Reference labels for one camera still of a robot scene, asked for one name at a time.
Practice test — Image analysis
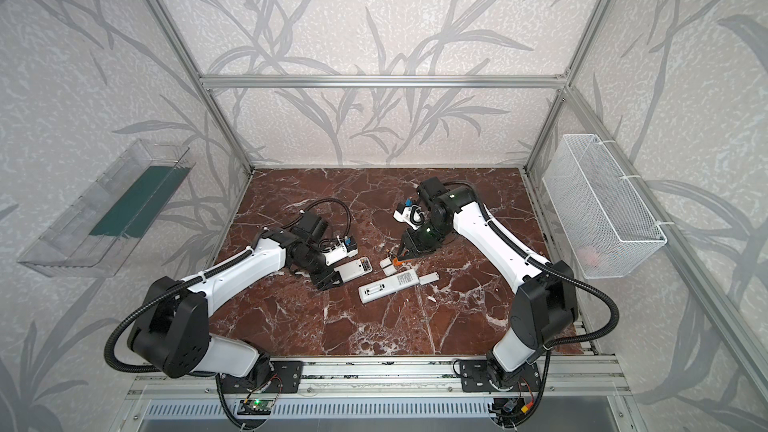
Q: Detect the short white remote control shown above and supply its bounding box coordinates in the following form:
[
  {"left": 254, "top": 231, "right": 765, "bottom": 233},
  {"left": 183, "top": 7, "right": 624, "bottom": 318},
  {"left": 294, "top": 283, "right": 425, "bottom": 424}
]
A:
[{"left": 335, "top": 257, "right": 373, "bottom": 283}]

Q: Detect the short remote white cover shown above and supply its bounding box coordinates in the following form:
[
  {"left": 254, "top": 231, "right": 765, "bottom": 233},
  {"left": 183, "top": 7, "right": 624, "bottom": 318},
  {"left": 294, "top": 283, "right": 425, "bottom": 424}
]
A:
[{"left": 379, "top": 258, "right": 397, "bottom": 276}]

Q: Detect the white battery cover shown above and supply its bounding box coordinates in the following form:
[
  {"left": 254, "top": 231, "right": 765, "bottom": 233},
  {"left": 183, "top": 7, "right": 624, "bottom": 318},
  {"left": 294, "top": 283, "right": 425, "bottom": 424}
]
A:
[{"left": 419, "top": 272, "right": 439, "bottom": 285}]

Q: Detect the long white remote control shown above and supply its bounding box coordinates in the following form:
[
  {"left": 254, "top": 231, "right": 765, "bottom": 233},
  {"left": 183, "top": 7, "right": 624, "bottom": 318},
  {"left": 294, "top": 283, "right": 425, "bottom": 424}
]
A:
[{"left": 358, "top": 270, "right": 419, "bottom": 304}]

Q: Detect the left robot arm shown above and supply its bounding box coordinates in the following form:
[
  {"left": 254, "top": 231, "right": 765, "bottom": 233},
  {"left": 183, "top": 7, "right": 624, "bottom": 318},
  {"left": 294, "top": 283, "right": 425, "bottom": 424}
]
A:
[{"left": 104, "top": 211, "right": 357, "bottom": 387}]

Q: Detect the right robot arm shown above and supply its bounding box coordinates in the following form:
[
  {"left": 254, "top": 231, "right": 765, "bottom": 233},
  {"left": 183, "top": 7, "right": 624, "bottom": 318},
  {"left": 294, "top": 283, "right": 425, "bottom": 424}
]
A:
[{"left": 393, "top": 177, "right": 620, "bottom": 382}]

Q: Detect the left circuit board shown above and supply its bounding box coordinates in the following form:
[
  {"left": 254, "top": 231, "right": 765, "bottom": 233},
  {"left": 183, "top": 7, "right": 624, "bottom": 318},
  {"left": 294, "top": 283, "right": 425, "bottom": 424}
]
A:
[{"left": 236, "top": 398, "right": 276, "bottom": 417}]

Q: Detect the pink object in basket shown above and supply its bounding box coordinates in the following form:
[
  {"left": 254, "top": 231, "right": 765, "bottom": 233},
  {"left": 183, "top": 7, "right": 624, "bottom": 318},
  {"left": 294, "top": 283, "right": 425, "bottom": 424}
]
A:
[{"left": 577, "top": 245, "right": 602, "bottom": 268}]

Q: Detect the right connector wiring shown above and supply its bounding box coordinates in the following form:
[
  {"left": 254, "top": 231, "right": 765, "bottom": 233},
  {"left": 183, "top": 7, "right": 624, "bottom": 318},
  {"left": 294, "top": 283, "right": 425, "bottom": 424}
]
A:
[{"left": 491, "top": 394, "right": 536, "bottom": 421}]

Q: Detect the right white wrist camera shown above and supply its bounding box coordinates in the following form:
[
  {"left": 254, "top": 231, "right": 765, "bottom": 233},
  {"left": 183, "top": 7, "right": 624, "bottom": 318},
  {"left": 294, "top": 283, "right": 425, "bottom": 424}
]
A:
[{"left": 393, "top": 199, "right": 426, "bottom": 230}]

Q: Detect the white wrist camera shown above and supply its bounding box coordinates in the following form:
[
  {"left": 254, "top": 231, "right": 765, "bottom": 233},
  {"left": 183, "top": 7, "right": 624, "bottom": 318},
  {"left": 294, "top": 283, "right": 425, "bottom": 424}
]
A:
[
  {"left": 323, "top": 236, "right": 358, "bottom": 266},
  {"left": 393, "top": 199, "right": 426, "bottom": 230}
]

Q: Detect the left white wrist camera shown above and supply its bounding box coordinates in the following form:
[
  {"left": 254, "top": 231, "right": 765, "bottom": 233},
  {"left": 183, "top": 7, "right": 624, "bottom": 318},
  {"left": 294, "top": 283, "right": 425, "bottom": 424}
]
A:
[{"left": 323, "top": 236, "right": 358, "bottom": 266}]

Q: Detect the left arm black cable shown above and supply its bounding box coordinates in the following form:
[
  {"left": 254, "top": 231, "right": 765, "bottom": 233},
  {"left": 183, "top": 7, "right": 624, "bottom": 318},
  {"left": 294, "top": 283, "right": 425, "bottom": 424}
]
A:
[{"left": 281, "top": 197, "right": 354, "bottom": 241}]

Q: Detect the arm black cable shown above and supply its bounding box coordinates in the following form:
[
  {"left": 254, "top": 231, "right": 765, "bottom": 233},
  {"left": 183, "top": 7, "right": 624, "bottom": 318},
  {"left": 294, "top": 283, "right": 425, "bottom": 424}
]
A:
[
  {"left": 281, "top": 197, "right": 354, "bottom": 241},
  {"left": 443, "top": 182, "right": 622, "bottom": 349}
]

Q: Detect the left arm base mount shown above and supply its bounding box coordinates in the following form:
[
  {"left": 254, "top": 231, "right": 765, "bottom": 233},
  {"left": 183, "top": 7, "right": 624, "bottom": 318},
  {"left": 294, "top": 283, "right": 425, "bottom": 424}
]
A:
[{"left": 219, "top": 360, "right": 304, "bottom": 394}]

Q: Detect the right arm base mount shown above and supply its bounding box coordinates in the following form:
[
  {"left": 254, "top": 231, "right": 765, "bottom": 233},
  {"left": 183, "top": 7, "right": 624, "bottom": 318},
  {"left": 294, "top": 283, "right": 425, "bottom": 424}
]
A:
[{"left": 454, "top": 358, "right": 541, "bottom": 393}]

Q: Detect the white wire mesh basket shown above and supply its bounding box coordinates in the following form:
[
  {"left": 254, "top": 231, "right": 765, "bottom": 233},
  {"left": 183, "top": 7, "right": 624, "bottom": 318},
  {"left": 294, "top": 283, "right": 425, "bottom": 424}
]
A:
[{"left": 543, "top": 134, "right": 667, "bottom": 279}]

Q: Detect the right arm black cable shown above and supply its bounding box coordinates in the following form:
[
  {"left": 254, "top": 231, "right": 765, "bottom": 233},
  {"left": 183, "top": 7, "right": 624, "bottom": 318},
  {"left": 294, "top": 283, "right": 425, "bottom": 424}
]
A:
[{"left": 443, "top": 182, "right": 622, "bottom": 349}]

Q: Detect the clear plastic wall bin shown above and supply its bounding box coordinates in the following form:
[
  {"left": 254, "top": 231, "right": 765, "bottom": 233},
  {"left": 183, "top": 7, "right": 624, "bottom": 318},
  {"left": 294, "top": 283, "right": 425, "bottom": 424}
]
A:
[{"left": 18, "top": 139, "right": 195, "bottom": 278}]

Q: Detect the aluminium frame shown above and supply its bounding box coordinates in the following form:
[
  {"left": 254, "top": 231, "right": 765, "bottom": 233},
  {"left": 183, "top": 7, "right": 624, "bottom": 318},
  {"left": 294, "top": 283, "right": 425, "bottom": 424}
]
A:
[{"left": 119, "top": 0, "right": 768, "bottom": 432}]

